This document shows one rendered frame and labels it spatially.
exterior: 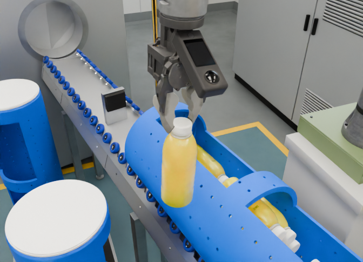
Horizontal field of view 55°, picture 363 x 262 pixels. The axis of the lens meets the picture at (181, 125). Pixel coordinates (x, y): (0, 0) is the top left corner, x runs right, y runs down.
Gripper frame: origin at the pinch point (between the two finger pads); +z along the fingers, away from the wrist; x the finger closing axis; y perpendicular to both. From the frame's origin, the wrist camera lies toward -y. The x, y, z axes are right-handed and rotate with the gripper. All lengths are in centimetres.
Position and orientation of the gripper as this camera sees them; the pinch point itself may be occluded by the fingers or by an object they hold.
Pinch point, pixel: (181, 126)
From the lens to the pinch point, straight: 64.9
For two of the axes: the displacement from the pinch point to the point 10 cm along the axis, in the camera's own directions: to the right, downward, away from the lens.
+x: -8.5, 2.5, -4.6
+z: -0.6, 8.3, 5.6
